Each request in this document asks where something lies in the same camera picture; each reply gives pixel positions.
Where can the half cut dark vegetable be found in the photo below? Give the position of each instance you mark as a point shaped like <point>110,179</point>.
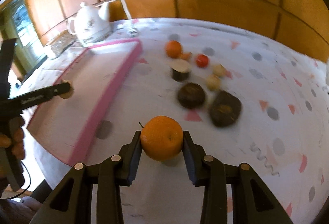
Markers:
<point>180,70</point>

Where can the person left hand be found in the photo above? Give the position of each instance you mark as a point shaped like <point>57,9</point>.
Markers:
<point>16,142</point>

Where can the patterned white tablecloth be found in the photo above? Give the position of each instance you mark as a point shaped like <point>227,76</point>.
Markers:
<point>245,98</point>

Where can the orange fruit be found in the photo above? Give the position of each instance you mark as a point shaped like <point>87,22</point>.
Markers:
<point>173,49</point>
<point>162,138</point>

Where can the dark oval avocado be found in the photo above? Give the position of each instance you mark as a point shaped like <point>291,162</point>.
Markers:
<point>225,109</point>

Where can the pink rimmed white tray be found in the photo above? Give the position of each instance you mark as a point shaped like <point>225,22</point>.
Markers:
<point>66,127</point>

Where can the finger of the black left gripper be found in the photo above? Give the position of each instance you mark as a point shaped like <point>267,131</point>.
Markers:
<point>42,95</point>

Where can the small tan potato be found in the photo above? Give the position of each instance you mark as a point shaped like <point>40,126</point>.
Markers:
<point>213,82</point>
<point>219,70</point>

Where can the red tomato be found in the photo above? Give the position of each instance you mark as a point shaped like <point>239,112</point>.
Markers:
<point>202,60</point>

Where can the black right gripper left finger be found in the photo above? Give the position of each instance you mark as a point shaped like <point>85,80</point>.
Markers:
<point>71,200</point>

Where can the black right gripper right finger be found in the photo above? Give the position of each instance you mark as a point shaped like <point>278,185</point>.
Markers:
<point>253,201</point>

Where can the round dark beet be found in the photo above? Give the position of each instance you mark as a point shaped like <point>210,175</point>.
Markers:
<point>191,95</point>

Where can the white ceramic electric kettle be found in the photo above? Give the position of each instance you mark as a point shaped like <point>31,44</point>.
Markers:
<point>91,23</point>

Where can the small orange carrot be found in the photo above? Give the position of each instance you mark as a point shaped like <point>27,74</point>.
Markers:
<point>185,56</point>

